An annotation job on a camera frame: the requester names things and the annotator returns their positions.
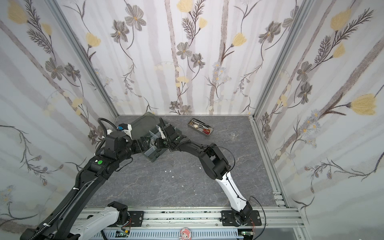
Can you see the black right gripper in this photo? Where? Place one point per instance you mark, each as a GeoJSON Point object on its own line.
{"type": "Point", "coordinates": [167, 141]}

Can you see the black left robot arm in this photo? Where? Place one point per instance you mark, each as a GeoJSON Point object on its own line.
{"type": "Point", "coordinates": [116, 147]}

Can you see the pink figurine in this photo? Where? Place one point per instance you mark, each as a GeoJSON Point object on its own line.
{"type": "Point", "coordinates": [185, 234]}

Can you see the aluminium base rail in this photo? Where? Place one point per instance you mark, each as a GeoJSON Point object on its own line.
{"type": "Point", "coordinates": [208, 223]}

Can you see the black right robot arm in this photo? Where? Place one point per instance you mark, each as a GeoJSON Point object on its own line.
{"type": "Point", "coordinates": [216, 167]}

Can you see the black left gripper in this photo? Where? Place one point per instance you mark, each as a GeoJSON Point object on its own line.
{"type": "Point", "coordinates": [139, 149]}

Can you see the green compartment organizer box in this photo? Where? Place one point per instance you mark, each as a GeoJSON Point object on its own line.
{"type": "Point", "coordinates": [146, 127]}

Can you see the clear plastic measuring beaker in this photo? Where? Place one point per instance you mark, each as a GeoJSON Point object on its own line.
{"type": "Point", "coordinates": [233, 136]}

